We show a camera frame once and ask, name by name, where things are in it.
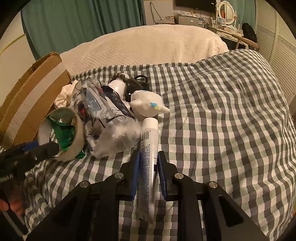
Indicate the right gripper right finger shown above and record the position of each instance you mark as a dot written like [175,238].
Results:
[161,172]

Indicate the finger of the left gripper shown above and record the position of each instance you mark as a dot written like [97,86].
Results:
[41,152]

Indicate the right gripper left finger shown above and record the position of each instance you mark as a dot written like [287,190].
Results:
[135,160]

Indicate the white cream tube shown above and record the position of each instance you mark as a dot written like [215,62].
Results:
[149,143]

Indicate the tape roll with green wrapper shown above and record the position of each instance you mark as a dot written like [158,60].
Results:
[64,127]

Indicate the crinkled plastic wrapper pack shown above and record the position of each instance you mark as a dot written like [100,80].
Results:
[109,127]

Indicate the white plush toy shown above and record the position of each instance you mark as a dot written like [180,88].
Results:
[147,104]

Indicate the white bottle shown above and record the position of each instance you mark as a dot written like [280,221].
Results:
[118,84]

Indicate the left hand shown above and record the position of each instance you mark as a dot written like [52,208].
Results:
[14,203]

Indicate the crumpled white tissue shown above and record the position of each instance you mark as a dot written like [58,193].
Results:
[64,98]

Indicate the cardboard box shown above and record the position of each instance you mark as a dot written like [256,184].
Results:
[31,99]

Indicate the checkered bed sheet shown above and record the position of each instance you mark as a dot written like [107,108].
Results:
[229,122]

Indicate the cream knitted blanket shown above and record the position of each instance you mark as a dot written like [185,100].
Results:
[155,44]

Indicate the green curtain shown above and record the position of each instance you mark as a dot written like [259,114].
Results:
[58,26]
[246,11]

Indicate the wooden dressing table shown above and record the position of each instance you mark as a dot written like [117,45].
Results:
[234,41]

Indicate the grey cabinet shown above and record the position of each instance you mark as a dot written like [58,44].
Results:
[189,20]

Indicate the black bag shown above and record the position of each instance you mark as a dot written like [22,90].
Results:
[248,32]

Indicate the black television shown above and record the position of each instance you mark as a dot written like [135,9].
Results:
[203,5]

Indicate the white oval mirror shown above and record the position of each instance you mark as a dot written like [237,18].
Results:
[226,15]

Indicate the white wardrobe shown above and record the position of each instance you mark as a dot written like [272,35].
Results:
[277,45]

